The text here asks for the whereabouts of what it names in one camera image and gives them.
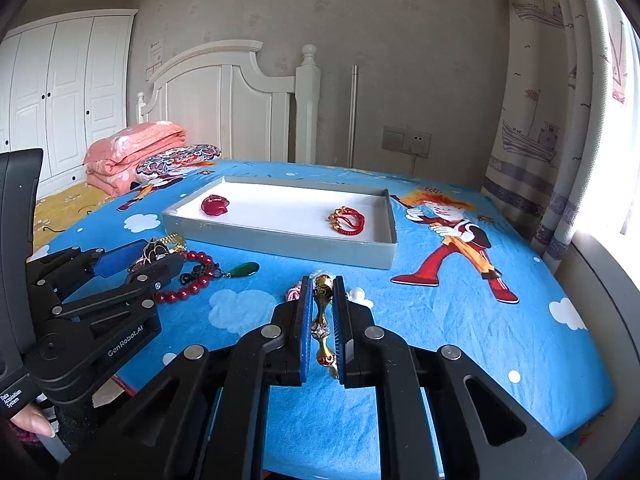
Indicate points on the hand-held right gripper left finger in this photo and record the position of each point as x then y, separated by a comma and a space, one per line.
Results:
304, 332

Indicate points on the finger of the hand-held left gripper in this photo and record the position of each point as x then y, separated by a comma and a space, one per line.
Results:
117, 259
150, 280

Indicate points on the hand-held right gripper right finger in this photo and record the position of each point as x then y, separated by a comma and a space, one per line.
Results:
341, 332

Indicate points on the dark enamel gold ornament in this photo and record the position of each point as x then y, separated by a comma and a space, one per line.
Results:
150, 252

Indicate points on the pink knitted ornament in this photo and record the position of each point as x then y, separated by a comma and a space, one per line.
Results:
292, 292

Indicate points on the green stone pendant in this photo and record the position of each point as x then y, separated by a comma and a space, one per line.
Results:
245, 270

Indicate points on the grey cardboard tray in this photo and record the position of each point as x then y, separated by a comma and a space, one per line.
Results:
280, 242

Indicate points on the person's left hand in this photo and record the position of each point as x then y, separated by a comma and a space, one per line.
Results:
32, 422

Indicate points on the yellow bed sheet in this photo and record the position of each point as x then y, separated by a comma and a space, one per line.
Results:
65, 205

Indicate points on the red flower pendant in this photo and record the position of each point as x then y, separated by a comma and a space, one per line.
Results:
215, 205

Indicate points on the pink folded quilt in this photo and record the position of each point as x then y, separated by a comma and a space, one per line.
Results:
135, 147

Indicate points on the patterned pillow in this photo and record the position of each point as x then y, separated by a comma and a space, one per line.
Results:
175, 160

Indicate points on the blue cartoon printed cloth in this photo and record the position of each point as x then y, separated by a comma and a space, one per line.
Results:
475, 320

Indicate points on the black fuzzy cloth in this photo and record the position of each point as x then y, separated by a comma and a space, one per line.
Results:
85, 425

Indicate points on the white wardrobe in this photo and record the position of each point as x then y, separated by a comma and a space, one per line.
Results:
65, 85

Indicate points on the white bed headboard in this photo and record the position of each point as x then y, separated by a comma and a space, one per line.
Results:
200, 100

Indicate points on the white charger plug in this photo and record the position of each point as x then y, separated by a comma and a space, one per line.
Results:
419, 148

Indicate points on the metal pole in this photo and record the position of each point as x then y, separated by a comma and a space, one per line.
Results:
353, 115

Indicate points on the ship printed curtain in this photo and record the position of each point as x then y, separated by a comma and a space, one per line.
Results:
540, 110

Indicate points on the bright window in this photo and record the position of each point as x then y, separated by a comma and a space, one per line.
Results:
615, 135

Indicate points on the wall switch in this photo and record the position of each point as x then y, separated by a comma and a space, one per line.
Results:
394, 138

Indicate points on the paper notice on wall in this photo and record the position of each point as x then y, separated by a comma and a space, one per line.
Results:
155, 57

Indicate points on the wall socket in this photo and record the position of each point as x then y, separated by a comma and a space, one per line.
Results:
419, 136

